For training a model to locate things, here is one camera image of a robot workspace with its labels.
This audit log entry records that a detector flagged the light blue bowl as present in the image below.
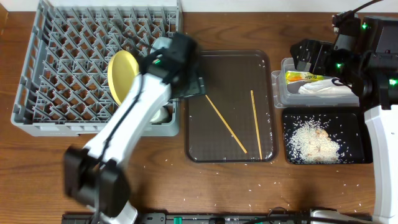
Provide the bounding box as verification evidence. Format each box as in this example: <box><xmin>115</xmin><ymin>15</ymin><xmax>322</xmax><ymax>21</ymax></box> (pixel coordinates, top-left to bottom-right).
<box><xmin>150</xmin><ymin>37</ymin><xmax>172</xmax><ymax>55</ymax></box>

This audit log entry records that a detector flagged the green yellow snack wrapper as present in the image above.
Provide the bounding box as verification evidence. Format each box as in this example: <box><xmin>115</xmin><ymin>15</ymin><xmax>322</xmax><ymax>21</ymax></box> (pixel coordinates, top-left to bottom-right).
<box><xmin>285</xmin><ymin>71</ymin><xmax>325</xmax><ymax>84</ymax></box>

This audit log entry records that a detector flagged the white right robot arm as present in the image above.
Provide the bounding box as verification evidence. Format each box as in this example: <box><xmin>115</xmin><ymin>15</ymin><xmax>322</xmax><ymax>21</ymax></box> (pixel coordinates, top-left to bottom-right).
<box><xmin>290</xmin><ymin>11</ymin><xmax>397</xmax><ymax>223</ymax></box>

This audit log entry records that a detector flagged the wooden chopstick short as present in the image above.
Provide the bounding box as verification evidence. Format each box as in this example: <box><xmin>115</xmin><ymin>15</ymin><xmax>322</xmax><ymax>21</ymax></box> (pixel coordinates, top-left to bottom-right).
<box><xmin>205</xmin><ymin>95</ymin><xmax>248</xmax><ymax>154</ymax></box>

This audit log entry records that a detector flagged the wooden chopstick long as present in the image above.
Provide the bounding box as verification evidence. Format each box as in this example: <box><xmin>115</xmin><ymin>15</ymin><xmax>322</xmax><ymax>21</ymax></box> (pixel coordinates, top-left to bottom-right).
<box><xmin>250</xmin><ymin>90</ymin><xmax>262</xmax><ymax>160</ymax></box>

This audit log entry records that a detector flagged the rice food waste pile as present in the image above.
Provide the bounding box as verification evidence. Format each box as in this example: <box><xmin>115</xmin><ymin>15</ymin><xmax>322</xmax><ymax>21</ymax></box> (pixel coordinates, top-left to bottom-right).
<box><xmin>287</xmin><ymin>118</ymin><xmax>340</xmax><ymax>164</ymax></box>

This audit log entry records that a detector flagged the white napkin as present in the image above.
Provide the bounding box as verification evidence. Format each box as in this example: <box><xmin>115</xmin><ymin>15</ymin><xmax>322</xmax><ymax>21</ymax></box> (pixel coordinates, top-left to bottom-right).
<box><xmin>298</xmin><ymin>78</ymin><xmax>353</xmax><ymax>95</ymax></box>

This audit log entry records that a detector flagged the grey plastic dish rack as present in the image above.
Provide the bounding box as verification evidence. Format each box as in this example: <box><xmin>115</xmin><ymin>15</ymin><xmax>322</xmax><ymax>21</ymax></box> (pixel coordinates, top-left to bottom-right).
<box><xmin>11</xmin><ymin>1</ymin><xmax>182</xmax><ymax>136</ymax></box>

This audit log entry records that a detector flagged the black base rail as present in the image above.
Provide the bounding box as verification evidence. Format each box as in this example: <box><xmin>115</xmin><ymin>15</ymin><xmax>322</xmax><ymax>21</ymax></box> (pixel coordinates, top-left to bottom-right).
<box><xmin>61</xmin><ymin>208</ymin><xmax>374</xmax><ymax>224</ymax></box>

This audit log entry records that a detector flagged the black waste tray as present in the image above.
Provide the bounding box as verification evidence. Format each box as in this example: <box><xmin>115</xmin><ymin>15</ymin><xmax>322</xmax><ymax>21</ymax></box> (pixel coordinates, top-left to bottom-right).
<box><xmin>282</xmin><ymin>107</ymin><xmax>373</xmax><ymax>165</ymax></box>

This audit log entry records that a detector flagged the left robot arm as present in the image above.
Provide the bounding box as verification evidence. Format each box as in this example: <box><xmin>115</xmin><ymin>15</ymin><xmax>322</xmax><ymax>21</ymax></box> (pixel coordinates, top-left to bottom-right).
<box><xmin>63</xmin><ymin>32</ymin><xmax>205</xmax><ymax>223</ymax></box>

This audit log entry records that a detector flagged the white cup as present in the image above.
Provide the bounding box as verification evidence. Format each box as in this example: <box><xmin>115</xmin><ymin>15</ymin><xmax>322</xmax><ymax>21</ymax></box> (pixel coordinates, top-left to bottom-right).
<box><xmin>150</xmin><ymin>106</ymin><xmax>169</xmax><ymax>123</ymax></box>

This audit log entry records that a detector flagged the yellow plate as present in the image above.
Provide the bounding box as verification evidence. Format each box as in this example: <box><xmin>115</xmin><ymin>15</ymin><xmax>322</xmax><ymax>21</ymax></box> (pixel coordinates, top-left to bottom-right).
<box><xmin>107</xmin><ymin>50</ymin><xmax>139</xmax><ymax>106</ymax></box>

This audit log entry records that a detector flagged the dark brown serving tray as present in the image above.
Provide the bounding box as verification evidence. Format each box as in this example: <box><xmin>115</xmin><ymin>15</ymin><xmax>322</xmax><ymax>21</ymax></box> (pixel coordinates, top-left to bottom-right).
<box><xmin>185</xmin><ymin>50</ymin><xmax>279</xmax><ymax>163</ymax></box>

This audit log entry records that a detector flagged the clear plastic waste bin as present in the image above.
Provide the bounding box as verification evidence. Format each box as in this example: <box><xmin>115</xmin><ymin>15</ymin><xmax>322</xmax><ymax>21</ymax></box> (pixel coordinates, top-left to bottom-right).
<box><xmin>271</xmin><ymin>58</ymin><xmax>359</xmax><ymax>108</ymax></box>

